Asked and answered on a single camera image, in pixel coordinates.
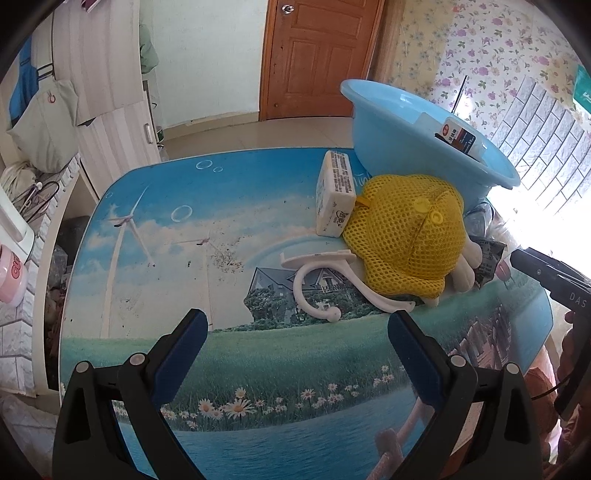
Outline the scenery printed desktop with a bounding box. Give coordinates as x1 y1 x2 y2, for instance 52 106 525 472
58 148 555 480

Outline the white brick wall sticker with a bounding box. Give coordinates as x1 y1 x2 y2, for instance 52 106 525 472
489 76 591 217

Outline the pale green hanging cloth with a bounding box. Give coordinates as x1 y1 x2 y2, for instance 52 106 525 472
139 23 160 75

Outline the white panelled cabinet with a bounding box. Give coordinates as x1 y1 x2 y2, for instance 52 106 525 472
51 0 162 199

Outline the pink cup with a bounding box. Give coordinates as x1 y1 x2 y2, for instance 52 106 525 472
0 244 30 306

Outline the black cable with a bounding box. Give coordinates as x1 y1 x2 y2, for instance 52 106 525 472
529 378 570 400

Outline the white appliance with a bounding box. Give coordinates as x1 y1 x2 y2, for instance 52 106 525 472
0 194 36 259

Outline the person's orange clothing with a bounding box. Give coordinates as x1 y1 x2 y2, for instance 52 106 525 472
524 346 591 467

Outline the tan rolled mat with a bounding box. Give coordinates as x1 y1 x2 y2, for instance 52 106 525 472
369 0 403 85

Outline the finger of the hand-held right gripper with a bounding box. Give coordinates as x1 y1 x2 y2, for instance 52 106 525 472
529 247 591 288
510 249 591 315

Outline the white brick patterned counter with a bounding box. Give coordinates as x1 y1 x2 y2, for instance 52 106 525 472
0 157 100 398

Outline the blue hanging garment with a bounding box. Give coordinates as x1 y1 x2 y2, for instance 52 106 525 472
9 37 38 123

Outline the clear plastic bottle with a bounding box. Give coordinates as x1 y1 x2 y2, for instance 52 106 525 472
464 198 497 241

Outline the light blue plastic basin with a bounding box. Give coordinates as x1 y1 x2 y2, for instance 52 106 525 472
340 78 520 197

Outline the white soap bar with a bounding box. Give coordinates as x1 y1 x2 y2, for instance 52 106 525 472
315 150 357 238

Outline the clear floss pick box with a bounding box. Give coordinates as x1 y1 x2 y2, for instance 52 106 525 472
434 116 491 162

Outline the yellow mesh hat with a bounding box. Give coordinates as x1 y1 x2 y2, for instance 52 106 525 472
342 174 465 296

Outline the green wall card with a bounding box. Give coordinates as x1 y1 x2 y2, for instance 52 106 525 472
573 65 591 110

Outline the pale green tote bag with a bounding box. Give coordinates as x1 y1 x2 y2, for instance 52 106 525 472
8 79 80 174

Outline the white plastic hook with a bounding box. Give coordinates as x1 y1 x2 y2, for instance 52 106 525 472
281 249 419 324

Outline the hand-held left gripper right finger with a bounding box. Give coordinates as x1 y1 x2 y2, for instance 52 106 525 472
387 310 541 480

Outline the dark green foil packet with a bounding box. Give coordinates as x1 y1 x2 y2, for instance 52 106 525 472
471 235 509 289

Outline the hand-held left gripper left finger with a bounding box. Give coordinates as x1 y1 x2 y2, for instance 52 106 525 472
52 308 209 480

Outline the brown wooden door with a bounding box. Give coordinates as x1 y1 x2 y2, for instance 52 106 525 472
259 0 386 121

